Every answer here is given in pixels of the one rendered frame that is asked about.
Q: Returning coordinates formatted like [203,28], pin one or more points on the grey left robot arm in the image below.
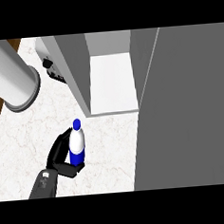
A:
[43,185]

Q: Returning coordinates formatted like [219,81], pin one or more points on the white and blue water bottle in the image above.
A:
[76,144]

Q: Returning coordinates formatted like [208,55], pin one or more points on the pale grey cylinder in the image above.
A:
[11,75]

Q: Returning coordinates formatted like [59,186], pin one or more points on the grey open cabinet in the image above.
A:
[111,82]

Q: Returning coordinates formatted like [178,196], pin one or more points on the flat dark grey cabinet door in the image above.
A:
[186,111]

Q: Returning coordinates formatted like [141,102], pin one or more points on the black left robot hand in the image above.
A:
[58,156]

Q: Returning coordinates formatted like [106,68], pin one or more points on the pale appliance with black knob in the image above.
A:
[49,63]

